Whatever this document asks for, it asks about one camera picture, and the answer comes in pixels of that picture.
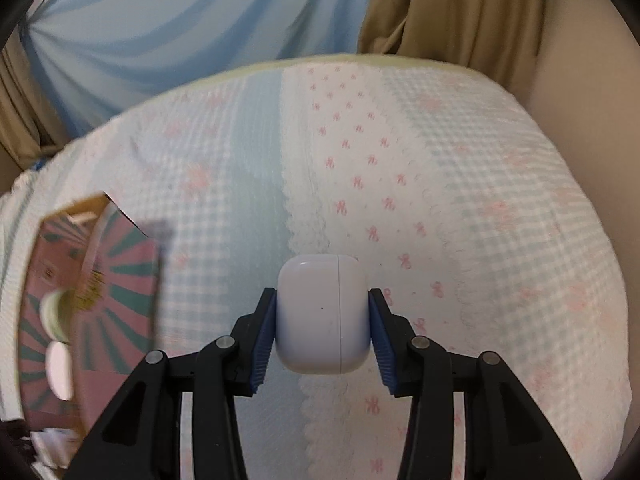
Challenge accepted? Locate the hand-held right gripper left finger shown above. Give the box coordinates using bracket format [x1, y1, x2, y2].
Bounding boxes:
[65, 287, 278, 480]

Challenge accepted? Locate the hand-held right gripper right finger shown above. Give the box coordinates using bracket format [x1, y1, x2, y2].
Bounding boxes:
[369, 288, 583, 480]

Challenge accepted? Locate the white earbuds case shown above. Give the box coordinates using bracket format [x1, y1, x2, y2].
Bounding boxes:
[276, 254, 373, 375]

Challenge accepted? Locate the cardboard box with patterned flaps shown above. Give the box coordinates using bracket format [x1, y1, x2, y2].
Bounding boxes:
[17, 192, 173, 441]

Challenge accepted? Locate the gingham bedspread with pink bows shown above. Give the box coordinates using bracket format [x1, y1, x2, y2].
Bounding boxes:
[0, 52, 631, 480]

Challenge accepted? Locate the white round lid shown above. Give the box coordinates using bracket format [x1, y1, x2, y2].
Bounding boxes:
[44, 341, 74, 402]

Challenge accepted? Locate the beige curtain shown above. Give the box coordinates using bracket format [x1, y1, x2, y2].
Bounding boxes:
[0, 50, 72, 172]
[357, 0, 553, 93]

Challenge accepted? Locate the blue striped curtain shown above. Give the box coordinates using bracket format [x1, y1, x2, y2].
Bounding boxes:
[20, 0, 374, 136]

